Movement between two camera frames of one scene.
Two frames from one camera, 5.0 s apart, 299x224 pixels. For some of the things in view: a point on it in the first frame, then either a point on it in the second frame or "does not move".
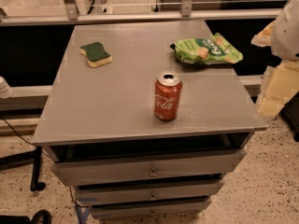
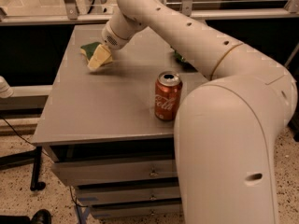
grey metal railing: (71, 15) does not move
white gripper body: (287, 35) to (110, 38)
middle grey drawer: (136, 193) does not move
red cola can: (167, 95) does not move
